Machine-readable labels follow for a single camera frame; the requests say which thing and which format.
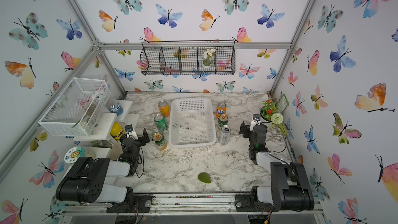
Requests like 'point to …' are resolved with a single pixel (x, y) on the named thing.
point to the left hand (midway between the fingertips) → (138, 129)
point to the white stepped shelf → (102, 148)
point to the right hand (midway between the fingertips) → (254, 121)
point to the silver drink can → (225, 131)
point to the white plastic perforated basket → (192, 122)
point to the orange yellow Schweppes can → (164, 108)
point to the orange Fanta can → (221, 108)
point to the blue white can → (114, 106)
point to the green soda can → (160, 122)
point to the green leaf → (204, 177)
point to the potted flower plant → (269, 111)
